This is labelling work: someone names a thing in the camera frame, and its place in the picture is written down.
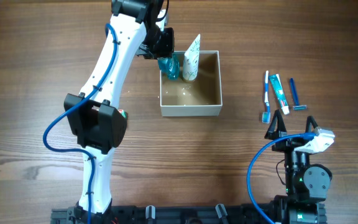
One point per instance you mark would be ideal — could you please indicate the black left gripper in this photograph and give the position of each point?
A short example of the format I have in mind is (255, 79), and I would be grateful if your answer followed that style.
(166, 48)

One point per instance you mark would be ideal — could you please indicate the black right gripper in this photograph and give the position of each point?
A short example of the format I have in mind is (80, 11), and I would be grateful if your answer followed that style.
(280, 131)

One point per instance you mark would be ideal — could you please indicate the blue mouthwash bottle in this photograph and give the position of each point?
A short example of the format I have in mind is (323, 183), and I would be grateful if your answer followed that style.
(170, 66)

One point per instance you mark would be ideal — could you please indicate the white lotion tube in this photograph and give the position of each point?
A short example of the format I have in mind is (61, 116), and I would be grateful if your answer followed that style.
(191, 60)

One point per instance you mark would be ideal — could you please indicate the green Dettol soap bar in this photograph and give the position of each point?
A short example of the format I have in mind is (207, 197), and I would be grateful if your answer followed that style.
(124, 114)

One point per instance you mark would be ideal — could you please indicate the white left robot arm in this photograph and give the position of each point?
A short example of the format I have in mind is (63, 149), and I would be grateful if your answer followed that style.
(136, 28)

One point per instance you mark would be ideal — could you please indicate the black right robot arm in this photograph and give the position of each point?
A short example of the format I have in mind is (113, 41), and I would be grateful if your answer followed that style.
(306, 184)

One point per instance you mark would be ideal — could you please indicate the blue disposable razor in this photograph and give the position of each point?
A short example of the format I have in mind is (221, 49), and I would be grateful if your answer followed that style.
(296, 106)

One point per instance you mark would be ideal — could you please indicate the blue white toothbrush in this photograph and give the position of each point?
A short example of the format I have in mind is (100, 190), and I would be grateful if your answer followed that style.
(266, 113)

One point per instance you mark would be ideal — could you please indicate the teal toothpaste tube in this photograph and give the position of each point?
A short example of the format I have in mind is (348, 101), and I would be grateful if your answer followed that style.
(278, 89)

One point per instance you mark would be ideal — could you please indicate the white cardboard box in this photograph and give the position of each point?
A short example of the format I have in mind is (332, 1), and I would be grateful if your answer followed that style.
(202, 97)

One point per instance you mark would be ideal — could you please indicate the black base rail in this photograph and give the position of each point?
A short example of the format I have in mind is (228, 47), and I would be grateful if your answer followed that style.
(220, 213)

